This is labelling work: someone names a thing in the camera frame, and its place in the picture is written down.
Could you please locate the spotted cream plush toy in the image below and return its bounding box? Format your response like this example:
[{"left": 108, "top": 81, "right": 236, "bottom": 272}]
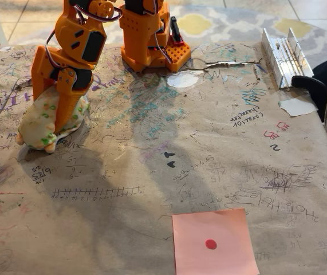
[{"left": 15, "top": 87, "right": 90, "bottom": 154}]

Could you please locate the scribbled brown paper cover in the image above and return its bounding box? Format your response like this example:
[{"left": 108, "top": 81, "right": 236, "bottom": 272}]
[{"left": 0, "top": 42, "right": 327, "bottom": 275}]

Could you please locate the grey yellow patterned rug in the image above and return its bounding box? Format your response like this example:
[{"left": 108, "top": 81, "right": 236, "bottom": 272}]
[{"left": 10, "top": 5, "right": 327, "bottom": 69}]

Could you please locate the pink sticky note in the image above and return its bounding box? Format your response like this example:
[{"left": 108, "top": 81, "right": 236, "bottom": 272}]
[{"left": 172, "top": 207, "right": 260, "bottom": 275}]

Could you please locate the aluminium miter box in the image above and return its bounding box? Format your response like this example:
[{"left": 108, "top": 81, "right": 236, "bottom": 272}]
[{"left": 261, "top": 27, "right": 314, "bottom": 90}]

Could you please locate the grey tape piece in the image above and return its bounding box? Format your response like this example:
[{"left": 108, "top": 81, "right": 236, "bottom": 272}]
[{"left": 278, "top": 95, "right": 319, "bottom": 117}]

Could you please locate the black clamp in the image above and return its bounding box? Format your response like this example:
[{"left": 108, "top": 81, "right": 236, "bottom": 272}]
[{"left": 290, "top": 75, "right": 327, "bottom": 123}]

